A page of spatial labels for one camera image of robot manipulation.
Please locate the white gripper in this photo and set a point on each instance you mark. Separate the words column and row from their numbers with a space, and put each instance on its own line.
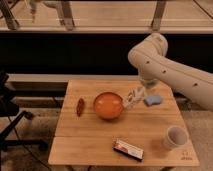
column 148, row 83

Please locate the clear plastic bottle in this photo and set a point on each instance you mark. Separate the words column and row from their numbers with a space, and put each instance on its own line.
column 135, row 96

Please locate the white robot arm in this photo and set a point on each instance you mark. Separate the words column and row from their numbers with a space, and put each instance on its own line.
column 149, row 57

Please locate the blue sponge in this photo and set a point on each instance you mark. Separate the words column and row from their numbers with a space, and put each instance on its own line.
column 153, row 100

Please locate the orange bowl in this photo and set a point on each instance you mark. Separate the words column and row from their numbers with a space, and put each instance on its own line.
column 108, row 105

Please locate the white paper cup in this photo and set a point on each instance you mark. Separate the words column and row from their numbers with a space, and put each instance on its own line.
column 175, row 137

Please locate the wooden table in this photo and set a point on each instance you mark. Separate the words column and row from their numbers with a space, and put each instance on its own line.
column 82, row 138

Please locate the red white snack box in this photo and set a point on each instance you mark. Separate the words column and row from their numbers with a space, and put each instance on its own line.
column 128, row 150

